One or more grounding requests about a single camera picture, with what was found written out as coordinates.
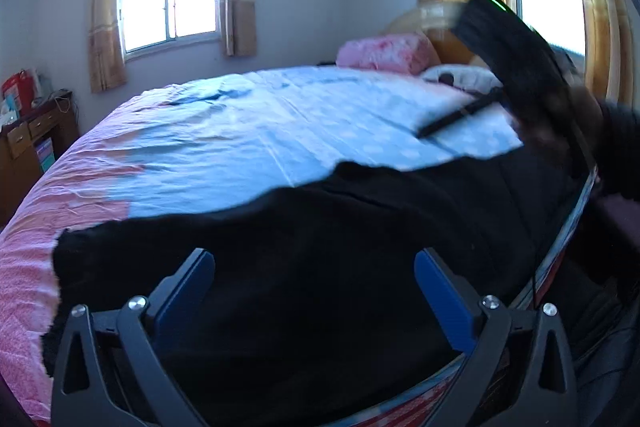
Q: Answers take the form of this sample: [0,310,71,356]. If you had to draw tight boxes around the wooden headboard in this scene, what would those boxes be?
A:
[382,3,496,72]

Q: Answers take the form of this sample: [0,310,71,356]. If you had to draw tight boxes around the wooden desk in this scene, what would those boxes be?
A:
[0,91,81,228]

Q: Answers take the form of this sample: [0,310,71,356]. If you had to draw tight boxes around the person's right hand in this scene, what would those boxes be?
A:
[520,84,606,148]

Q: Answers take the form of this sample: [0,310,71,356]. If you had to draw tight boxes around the bed with blue pink sheet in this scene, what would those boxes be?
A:
[0,66,601,427]

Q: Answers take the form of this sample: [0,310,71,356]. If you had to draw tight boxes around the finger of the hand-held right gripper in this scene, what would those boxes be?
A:
[417,89,506,138]

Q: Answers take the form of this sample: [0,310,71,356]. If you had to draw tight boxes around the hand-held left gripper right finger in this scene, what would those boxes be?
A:
[414,247,581,427]

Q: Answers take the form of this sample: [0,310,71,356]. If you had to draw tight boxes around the black pants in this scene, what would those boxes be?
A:
[42,154,601,427]

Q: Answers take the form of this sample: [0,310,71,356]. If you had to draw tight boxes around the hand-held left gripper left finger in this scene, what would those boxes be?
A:
[50,248,216,427]

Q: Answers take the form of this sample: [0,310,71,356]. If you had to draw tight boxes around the person's dark clothing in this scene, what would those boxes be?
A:
[545,197,640,408]

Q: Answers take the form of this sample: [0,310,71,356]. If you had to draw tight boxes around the pink pillow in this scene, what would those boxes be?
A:
[336,33,442,76]

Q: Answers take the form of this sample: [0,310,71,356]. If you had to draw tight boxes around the white printed pillow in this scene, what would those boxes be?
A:
[421,64,506,94]

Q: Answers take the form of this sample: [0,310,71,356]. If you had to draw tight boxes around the red bag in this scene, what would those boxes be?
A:
[1,69,43,118]

